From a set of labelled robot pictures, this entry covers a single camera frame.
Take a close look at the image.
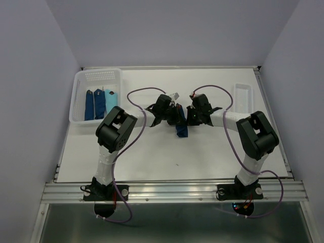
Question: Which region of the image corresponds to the dark blue napkin roll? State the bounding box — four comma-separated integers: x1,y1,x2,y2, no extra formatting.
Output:
94,89,106,119
84,90,94,121

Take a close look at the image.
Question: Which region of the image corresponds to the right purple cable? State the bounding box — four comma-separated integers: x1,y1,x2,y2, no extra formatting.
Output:
189,85,284,220

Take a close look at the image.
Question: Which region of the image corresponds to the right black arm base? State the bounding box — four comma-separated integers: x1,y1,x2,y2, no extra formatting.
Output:
216,182,264,217

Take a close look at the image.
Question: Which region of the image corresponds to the dark blue paper napkin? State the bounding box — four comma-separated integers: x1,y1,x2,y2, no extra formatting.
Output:
176,104,188,138

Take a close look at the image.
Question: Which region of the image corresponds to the purple cable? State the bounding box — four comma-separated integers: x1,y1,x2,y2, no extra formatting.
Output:
189,85,284,220
95,87,167,223

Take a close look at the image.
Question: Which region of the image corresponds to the aluminium front rail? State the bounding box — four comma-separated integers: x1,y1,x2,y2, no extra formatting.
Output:
40,179,309,204

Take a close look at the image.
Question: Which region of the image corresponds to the white perforated plastic basket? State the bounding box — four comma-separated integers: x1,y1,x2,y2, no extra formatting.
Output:
69,68,123,125

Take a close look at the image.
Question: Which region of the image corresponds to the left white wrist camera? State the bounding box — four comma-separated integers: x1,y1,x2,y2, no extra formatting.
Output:
169,93,179,100

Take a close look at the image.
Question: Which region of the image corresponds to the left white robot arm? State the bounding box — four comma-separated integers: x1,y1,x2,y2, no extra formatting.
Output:
83,93,179,201

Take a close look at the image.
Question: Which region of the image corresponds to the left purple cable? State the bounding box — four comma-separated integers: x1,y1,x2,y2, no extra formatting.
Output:
95,87,167,223

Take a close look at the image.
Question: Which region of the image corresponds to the white utensil tray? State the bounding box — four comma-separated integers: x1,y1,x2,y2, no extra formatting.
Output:
233,84,254,113

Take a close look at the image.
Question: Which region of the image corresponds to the light blue napkin roll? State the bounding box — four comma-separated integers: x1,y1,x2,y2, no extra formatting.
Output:
105,89,118,113

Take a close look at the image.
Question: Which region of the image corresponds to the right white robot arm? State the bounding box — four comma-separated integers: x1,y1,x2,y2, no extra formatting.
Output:
187,93,279,200

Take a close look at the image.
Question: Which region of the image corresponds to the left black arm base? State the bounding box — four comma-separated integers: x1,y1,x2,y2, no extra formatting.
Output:
80,183,129,220

